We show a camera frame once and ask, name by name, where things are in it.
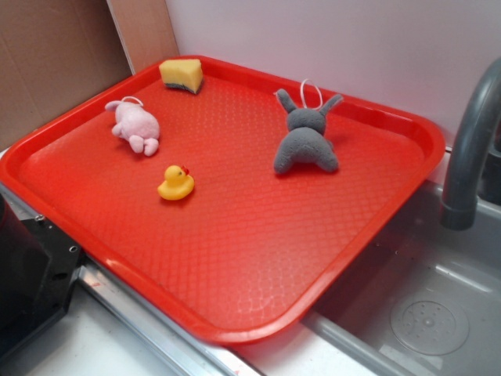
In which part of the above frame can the pink plush animal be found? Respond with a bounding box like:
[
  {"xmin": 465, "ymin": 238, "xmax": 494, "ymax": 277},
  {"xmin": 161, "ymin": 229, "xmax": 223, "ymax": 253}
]
[{"xmin": 104, "ymin": 96, "xmax": 160, "ymax": 157}]

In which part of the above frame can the gray plush bunny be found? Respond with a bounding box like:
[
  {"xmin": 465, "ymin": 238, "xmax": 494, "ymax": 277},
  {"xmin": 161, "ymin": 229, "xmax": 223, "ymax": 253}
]
[{"xmin": 273, "ymin": 89, "xmax": 344, "ymax": 175}]

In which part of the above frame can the brown cardboard panel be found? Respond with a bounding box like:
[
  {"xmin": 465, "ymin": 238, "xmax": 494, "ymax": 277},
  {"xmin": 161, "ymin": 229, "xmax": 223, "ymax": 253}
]
[{"xmin": 0, "ymin": 0, "xmax": 181, "ymax": 152}]

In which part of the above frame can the red plastic tray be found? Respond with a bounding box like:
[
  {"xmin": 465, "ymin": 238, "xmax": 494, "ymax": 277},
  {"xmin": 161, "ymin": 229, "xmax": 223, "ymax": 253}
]
[{"xmin": 1, "ymin": 57, "xmax": 445, "ymax": 345}]

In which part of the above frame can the gray sink basin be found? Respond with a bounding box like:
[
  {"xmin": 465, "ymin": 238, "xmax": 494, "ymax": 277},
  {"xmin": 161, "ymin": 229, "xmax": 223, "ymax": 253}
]
[{"xmin": 304, "ymin": 183, "xmax": 500, "ymax": 375}]

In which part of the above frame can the yellow rubber duck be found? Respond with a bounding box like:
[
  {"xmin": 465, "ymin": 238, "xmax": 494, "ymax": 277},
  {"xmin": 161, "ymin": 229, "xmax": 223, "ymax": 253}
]
[{"xmin": 157, "ymin": 164, "xmax": 195, "ymax": 201}]

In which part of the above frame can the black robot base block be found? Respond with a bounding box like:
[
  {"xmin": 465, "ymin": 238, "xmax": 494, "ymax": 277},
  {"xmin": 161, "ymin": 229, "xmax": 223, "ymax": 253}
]
[{"xmin": 1, "ymin": 198, "xmax": 82, "ymax": 361}]

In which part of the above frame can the gray faucet spout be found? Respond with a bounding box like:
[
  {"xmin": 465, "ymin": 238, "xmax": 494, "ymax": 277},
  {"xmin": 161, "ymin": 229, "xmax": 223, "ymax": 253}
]
[{"xmin": 440, "ymin": 59, "xmax": 500, "ymax": 230}]

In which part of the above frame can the yellow sponge wedge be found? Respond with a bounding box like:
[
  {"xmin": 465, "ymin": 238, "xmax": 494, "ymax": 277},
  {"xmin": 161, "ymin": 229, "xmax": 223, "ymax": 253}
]
[{"xmin": 159, "ymin": 59, "xmax": 204, "ymax": 94}]

